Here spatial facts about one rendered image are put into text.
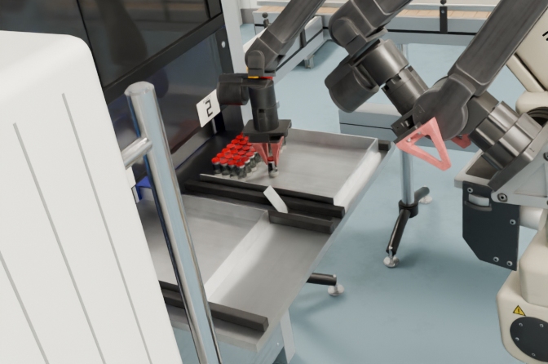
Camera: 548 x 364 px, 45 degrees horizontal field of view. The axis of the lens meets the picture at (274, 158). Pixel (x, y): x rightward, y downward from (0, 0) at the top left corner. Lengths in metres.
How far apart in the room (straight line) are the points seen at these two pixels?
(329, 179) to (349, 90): 0.51
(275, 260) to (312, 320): 1.15
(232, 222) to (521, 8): 0.77
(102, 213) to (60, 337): 0.10
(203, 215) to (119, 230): 0.92
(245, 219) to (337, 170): 0.26
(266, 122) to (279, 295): 0.42
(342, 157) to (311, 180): 0.12
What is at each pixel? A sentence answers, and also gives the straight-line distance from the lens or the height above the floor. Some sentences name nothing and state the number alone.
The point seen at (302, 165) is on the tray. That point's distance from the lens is 1.58.
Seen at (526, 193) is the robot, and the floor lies 1.13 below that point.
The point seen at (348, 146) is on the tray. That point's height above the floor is 0.88.
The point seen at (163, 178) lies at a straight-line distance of 0.60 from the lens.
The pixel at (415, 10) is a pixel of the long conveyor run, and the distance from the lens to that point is 2.37.
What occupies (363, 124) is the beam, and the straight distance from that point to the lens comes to 2.56.
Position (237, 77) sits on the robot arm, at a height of 1.13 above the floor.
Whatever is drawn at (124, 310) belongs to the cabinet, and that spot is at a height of 1.32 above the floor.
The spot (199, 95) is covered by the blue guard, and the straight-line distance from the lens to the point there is 1.58.
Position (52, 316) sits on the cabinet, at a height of 1.37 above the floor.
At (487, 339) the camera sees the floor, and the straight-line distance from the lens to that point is 2.37.
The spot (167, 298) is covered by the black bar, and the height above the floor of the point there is 0.90.
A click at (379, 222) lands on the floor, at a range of 2.86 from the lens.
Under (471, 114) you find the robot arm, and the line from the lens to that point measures 0.97.
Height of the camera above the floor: 1.69
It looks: 30 degrees down
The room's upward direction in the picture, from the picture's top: 9 degrees counter-clockwise
